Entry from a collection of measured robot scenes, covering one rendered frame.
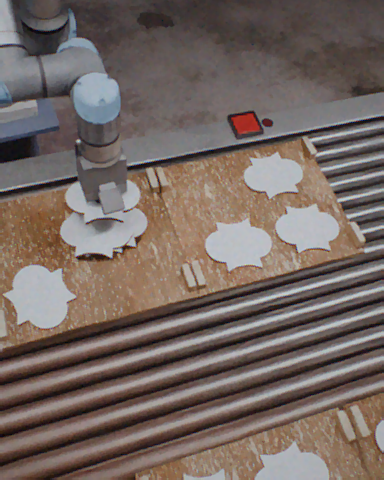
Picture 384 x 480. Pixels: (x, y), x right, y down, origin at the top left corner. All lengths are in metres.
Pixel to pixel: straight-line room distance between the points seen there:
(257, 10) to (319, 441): 2.72
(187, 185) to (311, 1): 2.41
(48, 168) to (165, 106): 1.48
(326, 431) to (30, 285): 0.66
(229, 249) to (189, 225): 0.11
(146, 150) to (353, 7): 2.42
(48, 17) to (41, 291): 0.64
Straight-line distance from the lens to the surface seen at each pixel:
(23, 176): 1.48
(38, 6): 1.46
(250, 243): 1.34
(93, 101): 0.99
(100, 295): 1.26
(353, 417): 1.22
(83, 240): 1.28
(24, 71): 1.07
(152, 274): 1.29
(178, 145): 1.52
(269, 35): 3.38
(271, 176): 1.46
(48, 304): 1.25
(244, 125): 1.58
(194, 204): 1.39
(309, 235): 1.39
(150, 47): 3.19
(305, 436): 1.21
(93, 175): 1.12
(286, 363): 1.26
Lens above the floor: 2.07
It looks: 56 degrees down
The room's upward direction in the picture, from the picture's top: 10 degrees clockwise
